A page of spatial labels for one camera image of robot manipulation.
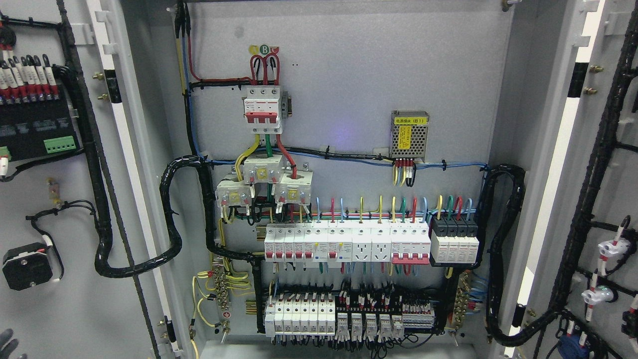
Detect white rotary selector switch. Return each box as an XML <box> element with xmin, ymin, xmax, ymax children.
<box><xmin>2</xmin><ymin>242</ymin><xmax>52</xmax><ymax>291</ymax></box>

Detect white breaker row upper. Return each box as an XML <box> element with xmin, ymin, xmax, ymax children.
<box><xmin>264</xmin><ymin>220</ymin><xmax>353</xmax><ymax>267</ymax></box>

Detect relay terminal row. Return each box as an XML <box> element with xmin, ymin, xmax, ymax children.
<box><xmin>334</xmin><ymin>285</ymin><xmax>437</xmax><ymax>346</ymax></box>

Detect white breaker row lower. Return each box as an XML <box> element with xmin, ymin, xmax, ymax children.
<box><xmin>264</xmin><ymin>292</ymin><xmax>336</xmax><ymax>340</ymax></box>

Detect white socket module row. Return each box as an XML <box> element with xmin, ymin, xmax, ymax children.
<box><xmin>352</xmin><ymin>220</ymin><xmax>391</xmax><ymax>263</ymax></box>

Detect white current transformers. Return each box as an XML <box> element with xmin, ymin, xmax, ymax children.
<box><xmin>215</xmin><ymin>155</ymin><xmax>313</xmax><ymax>209</ymax></box>

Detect red handle circuit breaker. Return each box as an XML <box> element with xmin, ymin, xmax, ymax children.
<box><xmin>390</xmin><ymin>222</ymin><xmax>431</xmax><ymax>264</ymax></box>

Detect metal mesh power supply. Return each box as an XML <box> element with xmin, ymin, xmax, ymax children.
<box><xmin>389</xmin><ymin>111</ymin><xmax>429</xmax><ymax>159</ymax></box>

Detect black cable loom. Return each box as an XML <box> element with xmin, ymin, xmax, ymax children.
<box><xmin>52</xmin><ymin>65</ymin><xmax>265</xmax><ymax>334</ymax></box>
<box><xmin>476</xmin><ymin>165</ymin><xmax>559</xmax><ymax>347</ymax></box>

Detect brass ground terminal bar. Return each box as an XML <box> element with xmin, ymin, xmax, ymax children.
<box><xmin>211</xmin><ymin>255</ymin><xmax>232</xmax><ymax>345</ymax></box>

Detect black digital power meter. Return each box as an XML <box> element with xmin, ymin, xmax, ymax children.
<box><xmin>0</xmin><ymin>95</ymin><xmax>79</xmax><ymax>161</ymax></box>

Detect dark grey robot left hand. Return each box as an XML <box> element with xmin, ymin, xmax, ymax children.
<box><xmin>0</xmin><ymin>329</ymin><xmax>19</xmax><ymax>359</ymax></box>

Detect white breaker row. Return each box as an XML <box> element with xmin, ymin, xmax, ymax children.
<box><xmin>264</xmin><ymin>292</ymin><xmax>336</xmax><ymax>340</ymax></box>
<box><xmin>264</xmin><ymin>220</ymin><xmax>353</xmax><ymax>267</ymax></box>

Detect black right cable loom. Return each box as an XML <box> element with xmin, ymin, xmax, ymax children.
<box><xmin>476</xmin><ymin>165</ymin><xmax>559</xmax><ymax>347</ymax></box>

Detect black left cable loom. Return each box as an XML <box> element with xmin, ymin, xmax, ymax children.
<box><xmin>52</xmin><ymin>65</ymin><xmax>265</xmax><ymax>334</ymax></box>

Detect red main circuit breaker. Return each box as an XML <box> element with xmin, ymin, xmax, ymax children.
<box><xmin>243</xmin><ymin>85</ymin><xmax>283</xmax><ymax>136</ymax></box>

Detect grey cabinet door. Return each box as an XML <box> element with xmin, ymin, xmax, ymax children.
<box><xmin>1</xmin><ymin>0</ymin><xmax>193</xmax><ymax>359</ymax></box>
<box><xmin>478</xmin><ymin>0</ymin><xmax>637</xmax><ymax>359</ymax></box>

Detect black white surge protector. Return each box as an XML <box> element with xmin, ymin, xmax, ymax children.
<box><xmin>430</xmin><ymin>216</ymin><xmax>479</xmax><ymax>266</ymax></box>

